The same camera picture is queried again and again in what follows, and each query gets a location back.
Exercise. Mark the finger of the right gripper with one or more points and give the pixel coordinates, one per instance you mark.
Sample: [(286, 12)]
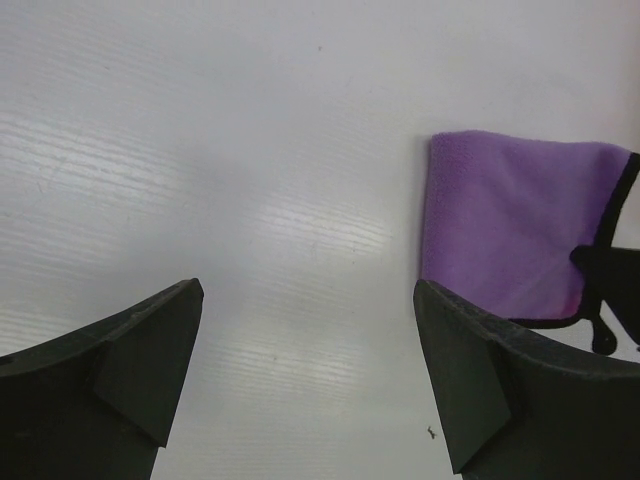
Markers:
[(614, 273)]

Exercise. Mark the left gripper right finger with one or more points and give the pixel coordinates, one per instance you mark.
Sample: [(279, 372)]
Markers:
[(514, 404)]

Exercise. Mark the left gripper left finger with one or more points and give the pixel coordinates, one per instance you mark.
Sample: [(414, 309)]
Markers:
[(99, 402)]

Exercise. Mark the black and purple towel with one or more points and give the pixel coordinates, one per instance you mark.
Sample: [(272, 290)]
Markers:
[(502, 216)]

